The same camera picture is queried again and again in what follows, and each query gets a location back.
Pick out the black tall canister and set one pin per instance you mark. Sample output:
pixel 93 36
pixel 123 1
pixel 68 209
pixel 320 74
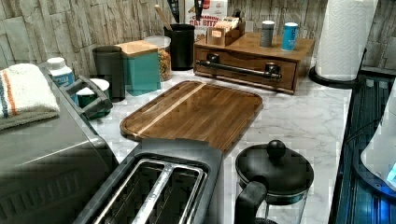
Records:
pixel 109 66

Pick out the green mug white lid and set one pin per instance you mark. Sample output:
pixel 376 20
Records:
pixel 86 96

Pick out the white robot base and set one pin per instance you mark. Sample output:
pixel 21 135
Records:
pixel 376 163

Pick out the striped folded towel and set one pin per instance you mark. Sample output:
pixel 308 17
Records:
pixel 26 96

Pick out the wooden drawer box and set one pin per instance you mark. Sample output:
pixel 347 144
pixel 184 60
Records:
pixel 246 52

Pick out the wooden cutting board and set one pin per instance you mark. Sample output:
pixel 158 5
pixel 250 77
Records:
pixel 197 111

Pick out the glass jar with cereal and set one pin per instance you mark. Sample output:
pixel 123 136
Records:
pixel 163 44

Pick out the black metal drawer handle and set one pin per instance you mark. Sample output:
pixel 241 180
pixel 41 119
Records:
pixel 212 61

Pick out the white cap plastic bottle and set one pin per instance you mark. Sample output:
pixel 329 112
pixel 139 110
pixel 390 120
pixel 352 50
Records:
pixel 60 72

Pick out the grey shaker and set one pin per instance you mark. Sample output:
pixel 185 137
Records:
pixel 267 34

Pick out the black toaster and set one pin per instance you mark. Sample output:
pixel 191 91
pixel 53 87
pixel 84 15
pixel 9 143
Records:
pixel 160 182

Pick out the white paper towel roll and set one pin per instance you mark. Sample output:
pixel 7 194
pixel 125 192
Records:
pixel 346 27

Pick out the black lid french press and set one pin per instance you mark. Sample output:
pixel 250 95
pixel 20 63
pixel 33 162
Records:
pixel 275 181

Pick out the teal canister wooden lid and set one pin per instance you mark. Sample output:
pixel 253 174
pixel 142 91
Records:
pixel 141 67

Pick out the black utensil holder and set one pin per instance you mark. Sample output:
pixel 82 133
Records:
pixel 181 47

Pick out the blue shaker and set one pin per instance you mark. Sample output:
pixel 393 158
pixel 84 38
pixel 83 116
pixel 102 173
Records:
pixel 289 36

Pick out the stainless toaster oven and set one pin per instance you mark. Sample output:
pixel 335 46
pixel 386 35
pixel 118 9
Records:
pixel 51 168

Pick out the small wooden tea organizer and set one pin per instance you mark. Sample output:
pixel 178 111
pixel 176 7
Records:
pixel 225 35

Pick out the cinnamon oat bites cereal box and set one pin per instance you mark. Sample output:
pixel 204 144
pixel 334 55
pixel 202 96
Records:
pixel 213 11

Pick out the wooden spoon handle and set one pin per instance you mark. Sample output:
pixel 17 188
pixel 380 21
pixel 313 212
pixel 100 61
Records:
pixel 162 17

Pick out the black paper towel holder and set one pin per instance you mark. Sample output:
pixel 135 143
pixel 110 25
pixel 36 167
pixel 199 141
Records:
pixel 337 84

